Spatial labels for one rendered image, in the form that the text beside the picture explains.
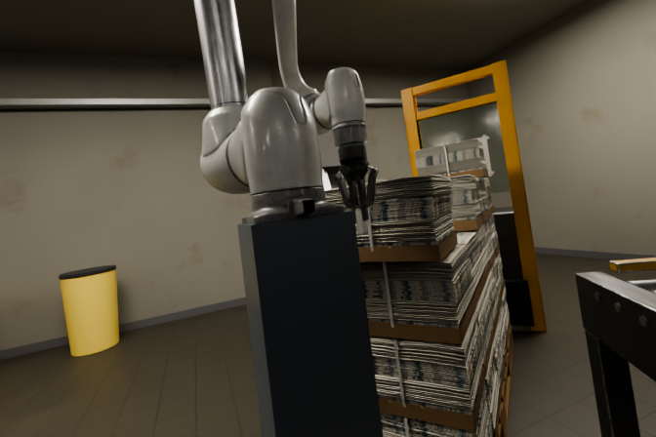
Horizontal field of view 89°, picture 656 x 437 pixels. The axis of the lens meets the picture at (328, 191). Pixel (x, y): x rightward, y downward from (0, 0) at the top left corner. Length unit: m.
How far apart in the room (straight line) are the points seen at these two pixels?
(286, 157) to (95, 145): 3.71
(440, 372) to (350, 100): 0.77
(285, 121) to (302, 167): 0.09
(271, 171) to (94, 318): 3.20
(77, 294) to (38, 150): 1.52
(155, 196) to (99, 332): 1.38
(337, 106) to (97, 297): 3.13
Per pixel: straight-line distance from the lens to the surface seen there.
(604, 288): 0.83
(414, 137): 2.76
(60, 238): 4.27
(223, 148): 0.81
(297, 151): 0.65
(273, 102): 0.68
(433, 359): 1.08
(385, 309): 1.07
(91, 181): 4.22
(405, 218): 0.94
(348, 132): 0.88
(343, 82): 0.91
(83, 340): 3.79
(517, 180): 2.63
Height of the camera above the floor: 1.02
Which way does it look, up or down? 2 degrees up
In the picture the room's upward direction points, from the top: 7 degrees counter-clockwise
